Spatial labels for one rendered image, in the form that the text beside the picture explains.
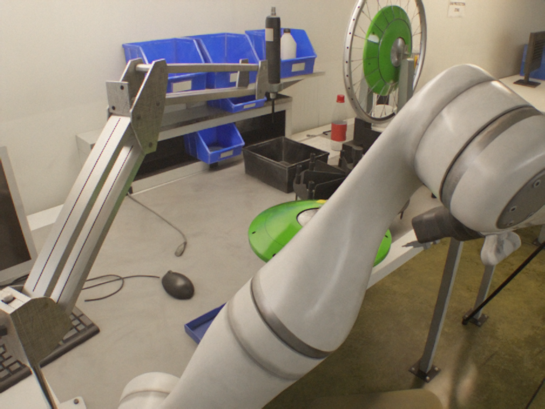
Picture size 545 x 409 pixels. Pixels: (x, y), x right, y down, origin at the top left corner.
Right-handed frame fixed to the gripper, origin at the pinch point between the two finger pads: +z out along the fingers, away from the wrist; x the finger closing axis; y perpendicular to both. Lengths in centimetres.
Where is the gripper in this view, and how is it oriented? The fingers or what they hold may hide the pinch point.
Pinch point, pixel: (404, 244)
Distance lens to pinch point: 82.3
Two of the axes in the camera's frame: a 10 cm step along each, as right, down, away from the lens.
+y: -3.4, -9.4, 0.4
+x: -8.1, 2.7, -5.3
